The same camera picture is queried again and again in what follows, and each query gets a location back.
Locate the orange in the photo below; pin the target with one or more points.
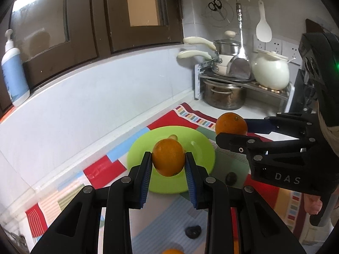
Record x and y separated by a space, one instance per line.
231 124
172 251
168 157

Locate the steel spatula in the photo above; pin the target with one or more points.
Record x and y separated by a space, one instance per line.
239 67

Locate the white rice paddle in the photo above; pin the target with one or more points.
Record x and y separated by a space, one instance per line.
263 31

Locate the green plate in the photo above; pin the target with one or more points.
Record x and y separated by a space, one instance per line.
197 150

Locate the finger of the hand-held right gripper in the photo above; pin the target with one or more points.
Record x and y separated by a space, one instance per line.
230 140
258 126

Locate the white blue pump bottle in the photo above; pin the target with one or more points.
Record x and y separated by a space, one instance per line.
14 79

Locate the dark brown cutting board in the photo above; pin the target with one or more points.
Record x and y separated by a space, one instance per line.
313 26

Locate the colourful patchwork mat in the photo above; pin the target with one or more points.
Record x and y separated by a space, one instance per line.
106 169

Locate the steel stockpot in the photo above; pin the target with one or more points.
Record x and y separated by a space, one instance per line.
225 96

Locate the black scissors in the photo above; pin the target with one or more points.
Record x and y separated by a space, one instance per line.
215 5

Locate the white wall socket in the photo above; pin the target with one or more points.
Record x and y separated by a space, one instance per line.
275 46
258 46
292 51

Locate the metal pot rack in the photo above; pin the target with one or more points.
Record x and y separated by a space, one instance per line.
287 98

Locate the person's right hand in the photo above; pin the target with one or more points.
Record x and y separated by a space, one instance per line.
312 204

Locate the small pale round fruit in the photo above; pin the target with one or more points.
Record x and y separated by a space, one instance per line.
173 137

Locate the white ceramic pot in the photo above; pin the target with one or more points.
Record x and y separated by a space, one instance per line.
270 71

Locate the cream saucepan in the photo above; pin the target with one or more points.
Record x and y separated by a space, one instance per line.
219 67

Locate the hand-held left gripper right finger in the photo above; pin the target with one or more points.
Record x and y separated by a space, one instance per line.
191 180

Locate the dark plum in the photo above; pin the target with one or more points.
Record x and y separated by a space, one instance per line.
192 231
231 178

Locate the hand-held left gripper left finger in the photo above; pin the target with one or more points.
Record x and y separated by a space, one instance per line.
146 180

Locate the dark brown window sash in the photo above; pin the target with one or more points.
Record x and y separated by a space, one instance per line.
79 45
116 39

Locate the wooden bead trivet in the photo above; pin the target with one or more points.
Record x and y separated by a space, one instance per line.
267 88

